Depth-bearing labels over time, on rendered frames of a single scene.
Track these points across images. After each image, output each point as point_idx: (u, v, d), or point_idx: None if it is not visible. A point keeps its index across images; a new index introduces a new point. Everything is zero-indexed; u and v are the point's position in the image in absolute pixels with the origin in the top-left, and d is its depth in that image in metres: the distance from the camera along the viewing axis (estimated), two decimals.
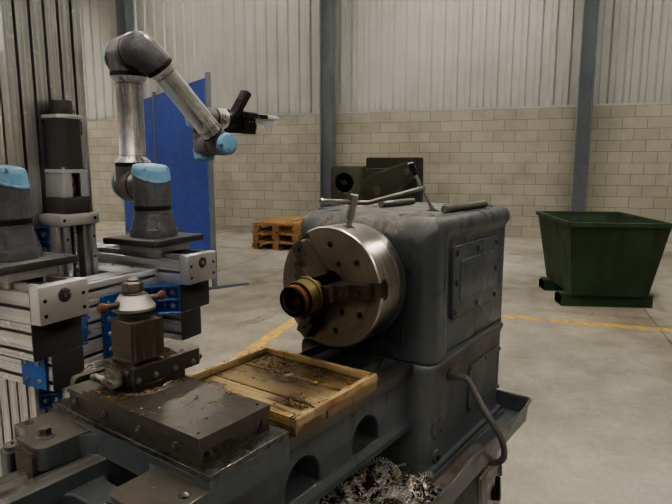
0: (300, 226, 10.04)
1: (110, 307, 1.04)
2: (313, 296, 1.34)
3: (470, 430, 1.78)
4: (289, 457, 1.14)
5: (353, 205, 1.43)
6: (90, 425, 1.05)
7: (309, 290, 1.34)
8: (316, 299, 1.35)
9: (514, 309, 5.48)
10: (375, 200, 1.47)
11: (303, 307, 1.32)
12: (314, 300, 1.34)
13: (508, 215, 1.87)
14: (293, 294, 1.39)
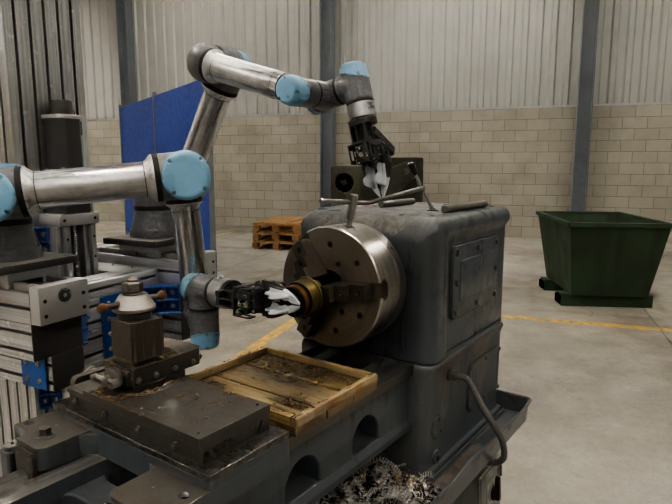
0: (300, 226, 10.04)
1: (110, 307, 1.04)
2: (313, 296, 1.34)
3: (470, 430, 1.78)
4: (289, 457, 1.14)
5: (353, 205, 1.43)
6: (90, 425, 1.05)
7: (309, 290, 1.34)
8: (316, 299, 1.35)
9: (514, 309, 5.48)
10: (375, 200, 1.47)
11: (303, 307, 1.32)
12: (314, 300, 1.34)
13: (508, 215, 1.87)
14: (293, 294, 1.39)
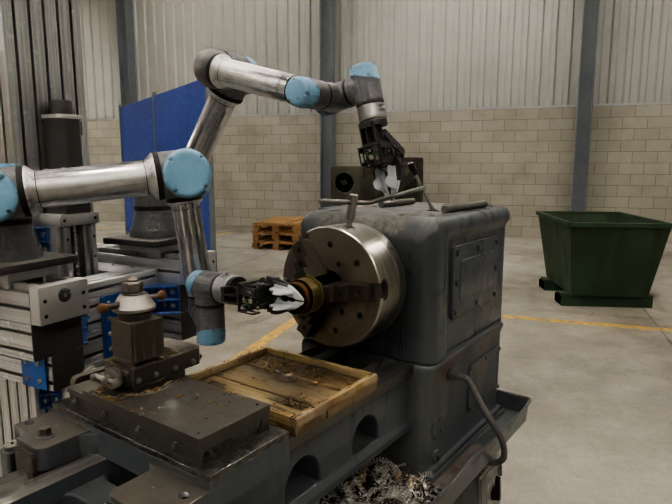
0: (300, 226, 10.04)
1: (110, 307, 1.04)
2: (314, 294, 1.34)
3: (470, 430, 1.78)
4: (289, 457, 1.14)
5: (353, 205, 1.43)
6: (90, 425, 1.05)
7: (311, 288, 1.34)
8: (317, 297, 1.35)
9: (514, 309, 5.48)
10: (375, 200, 1.47)
11: (304, 304, 1.32)
12: (315, 298, 1.34)
13: (508, 215, 1.87)
14: None
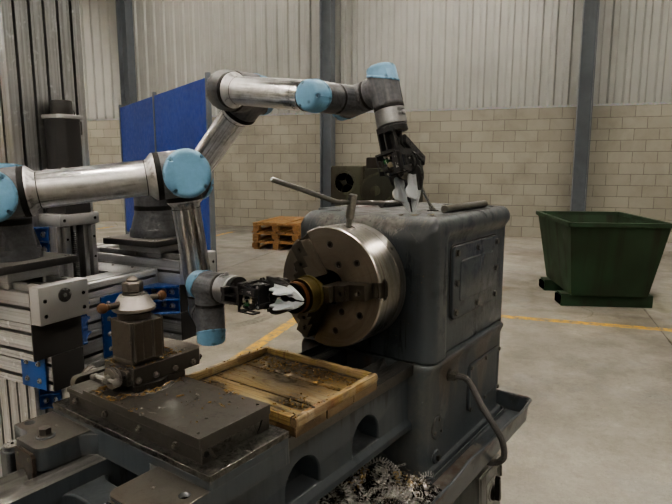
0: (300, 226, 10.04)
1: (110, 307, 1.04)
2: (314, 293, 1.34)
3: (470, 430, 1.78)
4: (289, 457, 1.14)
5: (350, 203, 1.44)
6: (90, 425, 1.05)
7: (310, 287, 1.34)
8: (317, 296, 1.35)
9: (514, 309, 5.48)
10: (329, 197, 1.40)
11: (304, 303, 1.32)
12: (315, 297, 1.34)
13: (508, 215, 1.87)
14: None
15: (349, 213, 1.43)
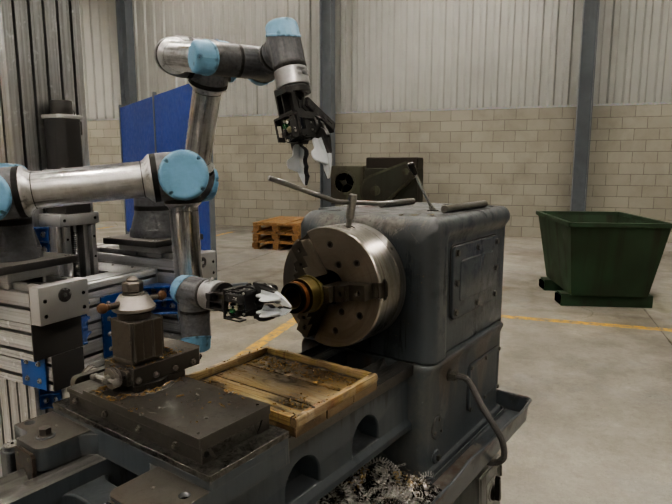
0: (300, 226, 10.04)
1: (110, 307, 1.04)
2: (314, 293, 1.34)
3: (470, 430, 1.78)
4: (289, 457, 1.14)
5: (350, 203, 1.44)
6: (90, 425, 1.05)
7: (310, 287, 1.34)
8: (317, 296, 1.35)
9: (514, 309, 5.48)
10: (328, 197, 1.40)
11: (304, 303, 1.32)
12: (315, 297, 1.34)
13: (508, 215, 1.87)
14: (294, 292, 1.39)
15: (349, 213, 1.43)
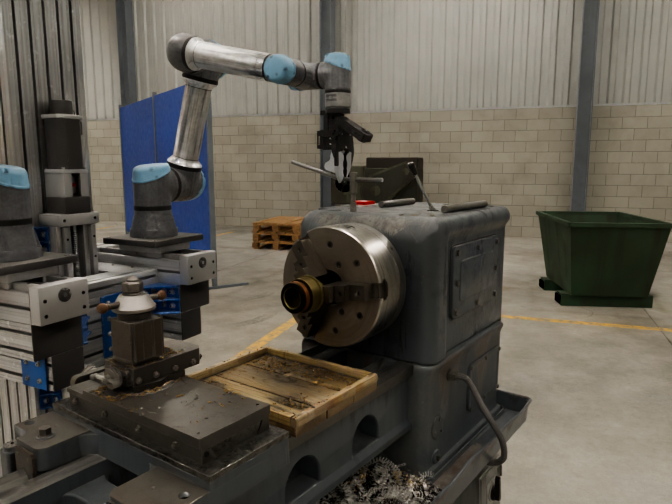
0: (300, 226, 10.04)
1: (110, 307, 1.04)
2: (314, 293, 1.34)
3: (470, 430, 1.78)
4: (289, 457, 1.14)
5: (356, 181, 1.66)
6: (90, 425, 1.05)
7: (310, 287, 1.34)
8: (317, 296, 1.35)
9: (514, 309, 5.48)
10: (335, 175, 1.69)
11: (304, 303, 1.32)
12: (315, 297, 1.34)
13: (508, 215, 1.87)
14: (294, 292, 1.39)
15: (349, 188, 1.65)
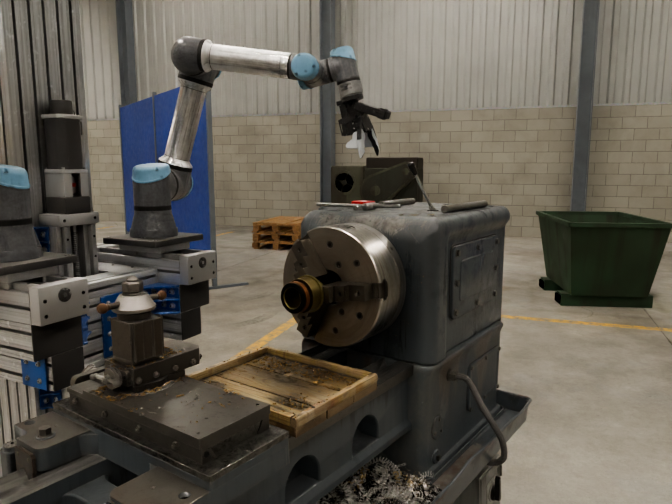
0: (300, 226, 10.04)
1: (110, 307, 1.04)
2: (314, 293, 1.34)
3: (470, 430, 1.78)
4: (289, 457, 1.14)
5: (371, 209, 1.73)
6: (90, 425, 1.05)
7: (310, 287, 1.34)
8: (317, 296, 1.35)
9: (514, 309, 5.48)
10: (353, 207, 1.78)
11: (304, 303, 1.32)
12: (315, 297, 1.34)
13: (508, 215, 1.87)
14: (294, 292, 1.39)
15: (364, 204, 1.72)
